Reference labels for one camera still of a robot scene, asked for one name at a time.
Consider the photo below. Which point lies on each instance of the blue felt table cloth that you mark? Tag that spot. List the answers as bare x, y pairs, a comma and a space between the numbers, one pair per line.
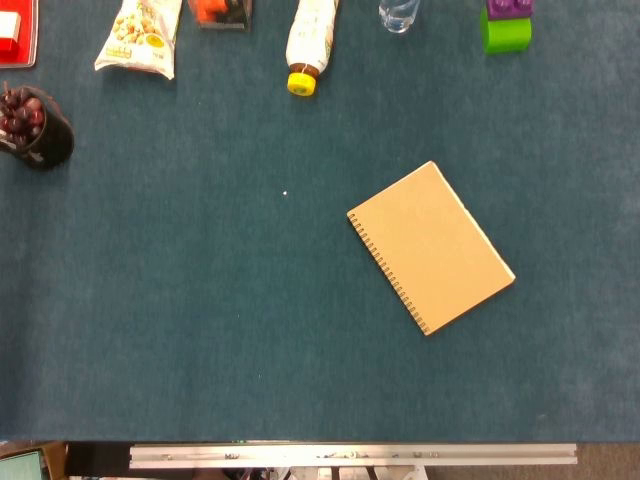
200, 300

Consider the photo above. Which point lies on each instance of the small white red box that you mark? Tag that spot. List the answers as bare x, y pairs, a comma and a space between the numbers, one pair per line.
7, 30

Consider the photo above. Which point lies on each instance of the white peanut snack bag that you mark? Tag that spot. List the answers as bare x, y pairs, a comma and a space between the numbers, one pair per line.
140, 35

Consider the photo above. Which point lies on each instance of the brown kraft spiral notebook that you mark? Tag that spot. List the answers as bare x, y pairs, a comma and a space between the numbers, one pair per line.
430, 250

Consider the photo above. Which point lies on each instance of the red plastic tray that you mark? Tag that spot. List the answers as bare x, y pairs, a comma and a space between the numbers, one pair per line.
29, 30

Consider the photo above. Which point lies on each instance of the purple toy building block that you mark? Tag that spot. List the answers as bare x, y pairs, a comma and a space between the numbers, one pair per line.
510, 7

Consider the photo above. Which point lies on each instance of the dark red grape bunch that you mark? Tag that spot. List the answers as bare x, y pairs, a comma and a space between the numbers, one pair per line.
20, 117

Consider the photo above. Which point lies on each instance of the green toy building block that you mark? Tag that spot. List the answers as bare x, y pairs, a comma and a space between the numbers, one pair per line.
505, 36

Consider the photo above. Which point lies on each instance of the white bottle with yellow cap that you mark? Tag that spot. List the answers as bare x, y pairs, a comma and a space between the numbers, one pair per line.
309, 35

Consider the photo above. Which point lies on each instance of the clear plastic water bottle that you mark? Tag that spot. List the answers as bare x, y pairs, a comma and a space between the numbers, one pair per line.
398, 14

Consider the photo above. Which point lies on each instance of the black mesh cup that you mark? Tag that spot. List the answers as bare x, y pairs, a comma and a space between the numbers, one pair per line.
55, 142

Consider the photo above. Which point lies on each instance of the aluminium profile rail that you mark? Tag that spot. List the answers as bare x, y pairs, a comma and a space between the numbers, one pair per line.
350, 456

